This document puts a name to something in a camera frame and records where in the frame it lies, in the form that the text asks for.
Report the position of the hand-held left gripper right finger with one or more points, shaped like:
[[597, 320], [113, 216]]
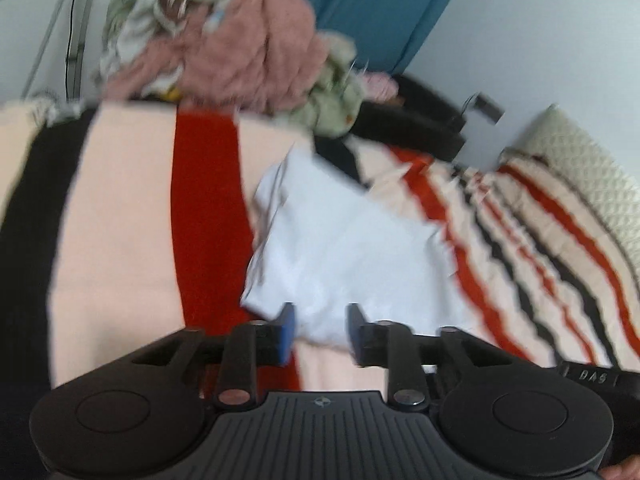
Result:
[[400, 355]]

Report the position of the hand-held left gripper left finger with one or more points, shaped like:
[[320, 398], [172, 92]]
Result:
[[237, 360]]

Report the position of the white T-shirt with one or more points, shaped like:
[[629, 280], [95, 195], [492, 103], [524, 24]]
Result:
[[350, 255]]

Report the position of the pile of clothes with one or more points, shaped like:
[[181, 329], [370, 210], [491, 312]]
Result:
[[330, 95]]

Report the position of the person's right hand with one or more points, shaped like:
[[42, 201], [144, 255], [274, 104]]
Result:
[[625, 472]]

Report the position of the striped fleece blanket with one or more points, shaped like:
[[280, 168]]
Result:
[[125, 210]]

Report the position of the cream knit pillow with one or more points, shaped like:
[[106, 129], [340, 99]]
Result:
[[590, 170]]

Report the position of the black armchair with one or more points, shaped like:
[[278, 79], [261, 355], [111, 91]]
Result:
[[410, 125]]

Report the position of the pink garment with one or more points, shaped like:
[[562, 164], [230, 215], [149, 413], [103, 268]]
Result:
[[380, 85]]

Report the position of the pink fuzzy blanket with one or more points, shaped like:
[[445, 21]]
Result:
[[250, 45]]

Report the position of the garment steamer stand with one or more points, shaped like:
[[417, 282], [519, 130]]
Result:
[[75, 60]]

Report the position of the blue curtain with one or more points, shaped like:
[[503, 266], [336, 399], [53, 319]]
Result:
[[375, 10]]

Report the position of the grey hoodie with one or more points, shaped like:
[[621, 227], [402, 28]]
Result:
[[145, 25]]

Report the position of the dark wall socket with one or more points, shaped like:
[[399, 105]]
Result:
[[485, 107]]

